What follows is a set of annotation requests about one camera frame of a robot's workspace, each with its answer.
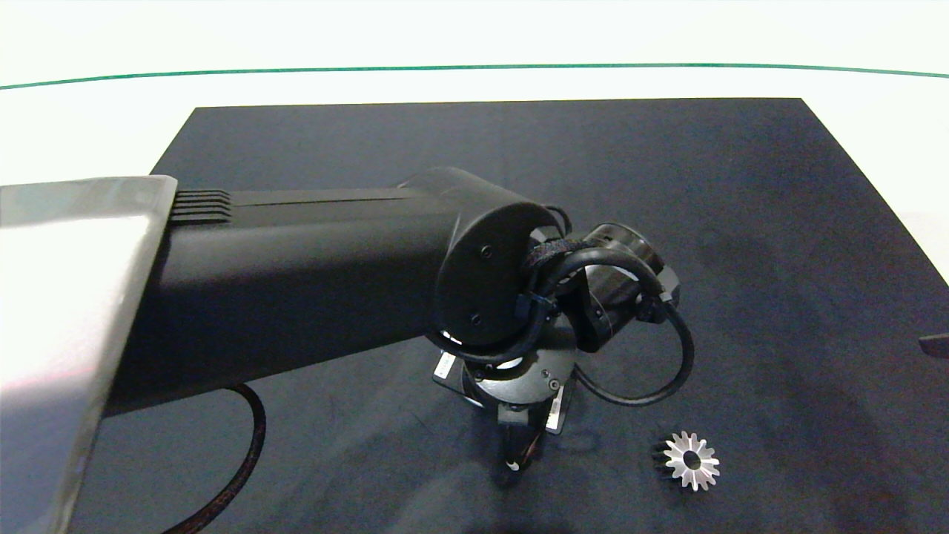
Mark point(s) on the small steel gear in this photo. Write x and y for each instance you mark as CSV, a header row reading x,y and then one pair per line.
x,y
706,454

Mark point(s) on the dark mat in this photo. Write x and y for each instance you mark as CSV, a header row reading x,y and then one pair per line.
x,y
741,222

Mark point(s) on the boxy wrist camera shiny sides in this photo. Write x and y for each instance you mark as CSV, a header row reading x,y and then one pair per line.
x,y
443,368

